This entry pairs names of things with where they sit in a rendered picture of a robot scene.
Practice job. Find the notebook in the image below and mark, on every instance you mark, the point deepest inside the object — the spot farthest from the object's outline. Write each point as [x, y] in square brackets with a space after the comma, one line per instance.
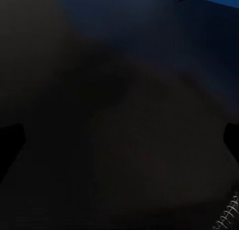
[231, 219]

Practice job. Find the desk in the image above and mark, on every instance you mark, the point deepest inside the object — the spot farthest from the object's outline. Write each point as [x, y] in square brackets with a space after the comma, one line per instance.
[124, 104]

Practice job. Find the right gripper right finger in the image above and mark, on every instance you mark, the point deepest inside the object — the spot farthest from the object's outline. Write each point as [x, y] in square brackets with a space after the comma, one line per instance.
[231, 139]

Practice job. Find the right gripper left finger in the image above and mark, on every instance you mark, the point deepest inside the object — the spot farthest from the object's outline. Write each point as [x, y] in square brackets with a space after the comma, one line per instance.
[12, 139]

